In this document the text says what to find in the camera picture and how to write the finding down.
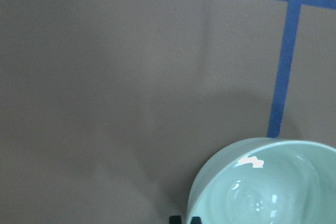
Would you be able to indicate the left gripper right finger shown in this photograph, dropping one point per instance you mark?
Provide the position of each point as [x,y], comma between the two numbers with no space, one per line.
[196,220]

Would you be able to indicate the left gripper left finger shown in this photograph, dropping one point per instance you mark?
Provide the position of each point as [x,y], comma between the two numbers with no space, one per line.
[175,219]

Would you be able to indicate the green ceramic bowl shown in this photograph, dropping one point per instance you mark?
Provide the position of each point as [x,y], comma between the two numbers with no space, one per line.
[266,180]

